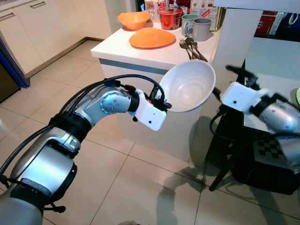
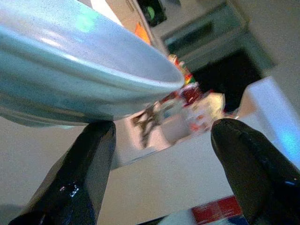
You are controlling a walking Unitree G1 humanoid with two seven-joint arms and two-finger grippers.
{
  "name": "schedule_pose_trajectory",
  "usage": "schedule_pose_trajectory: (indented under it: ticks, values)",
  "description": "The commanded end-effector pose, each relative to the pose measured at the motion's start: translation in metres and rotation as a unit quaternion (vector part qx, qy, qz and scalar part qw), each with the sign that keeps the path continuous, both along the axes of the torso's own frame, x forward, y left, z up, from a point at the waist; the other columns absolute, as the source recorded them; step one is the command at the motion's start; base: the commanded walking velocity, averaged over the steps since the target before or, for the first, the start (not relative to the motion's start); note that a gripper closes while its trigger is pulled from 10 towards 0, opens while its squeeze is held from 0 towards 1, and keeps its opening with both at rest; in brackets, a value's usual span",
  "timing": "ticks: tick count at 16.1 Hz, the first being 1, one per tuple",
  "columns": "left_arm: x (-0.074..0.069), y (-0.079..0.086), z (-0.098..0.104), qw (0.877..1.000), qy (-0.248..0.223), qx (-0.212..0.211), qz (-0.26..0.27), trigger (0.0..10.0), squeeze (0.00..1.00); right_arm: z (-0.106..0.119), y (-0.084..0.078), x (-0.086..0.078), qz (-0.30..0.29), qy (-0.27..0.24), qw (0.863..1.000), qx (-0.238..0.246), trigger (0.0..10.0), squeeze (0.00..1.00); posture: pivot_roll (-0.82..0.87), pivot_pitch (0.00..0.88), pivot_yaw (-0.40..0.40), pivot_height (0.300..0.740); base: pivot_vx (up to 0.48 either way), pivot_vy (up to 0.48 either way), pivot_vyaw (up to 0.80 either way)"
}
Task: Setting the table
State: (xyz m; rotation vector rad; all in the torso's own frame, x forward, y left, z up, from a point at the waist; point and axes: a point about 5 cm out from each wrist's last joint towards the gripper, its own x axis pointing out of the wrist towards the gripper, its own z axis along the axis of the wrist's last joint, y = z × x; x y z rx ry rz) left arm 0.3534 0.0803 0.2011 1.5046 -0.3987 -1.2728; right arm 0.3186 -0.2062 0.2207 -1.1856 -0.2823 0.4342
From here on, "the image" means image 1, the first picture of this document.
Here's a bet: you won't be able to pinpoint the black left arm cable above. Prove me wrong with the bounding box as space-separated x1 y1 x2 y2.
59 74 165 118

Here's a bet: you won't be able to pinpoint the red cardboard box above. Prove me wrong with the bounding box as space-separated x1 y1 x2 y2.
255 10 282 36

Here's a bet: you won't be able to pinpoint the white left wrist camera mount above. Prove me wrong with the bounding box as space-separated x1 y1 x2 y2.
133 89 168 131

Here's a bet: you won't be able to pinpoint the printed food packet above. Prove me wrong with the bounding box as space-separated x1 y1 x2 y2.
190 0 217 19
144 0 162 22

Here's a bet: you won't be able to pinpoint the pale green mug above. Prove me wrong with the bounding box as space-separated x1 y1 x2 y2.
181 14 200 37

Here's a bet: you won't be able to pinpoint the white ceramic bowl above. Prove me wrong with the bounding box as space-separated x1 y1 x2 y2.
159 60 217 113

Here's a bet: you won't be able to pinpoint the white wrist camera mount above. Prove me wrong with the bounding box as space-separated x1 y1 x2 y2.
220 82 271 114
133 89 168 131

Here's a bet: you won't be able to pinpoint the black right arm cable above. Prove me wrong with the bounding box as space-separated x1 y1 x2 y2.
209 105 235 142

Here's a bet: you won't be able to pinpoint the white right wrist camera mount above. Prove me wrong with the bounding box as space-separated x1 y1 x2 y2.
220 82 271 114

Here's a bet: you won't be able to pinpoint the red instant noodle cup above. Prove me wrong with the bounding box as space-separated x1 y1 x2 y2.
159 7 184 30

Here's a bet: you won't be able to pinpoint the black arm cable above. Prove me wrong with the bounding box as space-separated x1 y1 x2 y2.
209 105 235 142
59 74 165 118

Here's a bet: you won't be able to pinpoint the white raised bar counter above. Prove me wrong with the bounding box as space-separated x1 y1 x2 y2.
210 0 300 92

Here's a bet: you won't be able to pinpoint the white dining table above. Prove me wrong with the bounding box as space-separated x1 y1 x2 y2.
244 37 300 132

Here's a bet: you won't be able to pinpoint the orange plastic plate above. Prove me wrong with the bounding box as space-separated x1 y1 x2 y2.
129 28 176 49

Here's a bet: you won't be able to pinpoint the grey mug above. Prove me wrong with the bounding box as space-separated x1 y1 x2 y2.
186 18 212 42

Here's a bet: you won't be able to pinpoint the dark blue-trimmed appliance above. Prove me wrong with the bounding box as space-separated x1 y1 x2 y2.
0 37 30 104

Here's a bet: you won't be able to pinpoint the cream kitchen cabinets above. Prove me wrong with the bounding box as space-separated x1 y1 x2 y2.
0 0 113 75

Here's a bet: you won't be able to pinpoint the white kitchen island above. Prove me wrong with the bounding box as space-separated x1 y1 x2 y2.
90 19 221 162

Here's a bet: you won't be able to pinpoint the orange plastic bowl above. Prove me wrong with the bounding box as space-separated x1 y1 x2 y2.
117 11 151 30

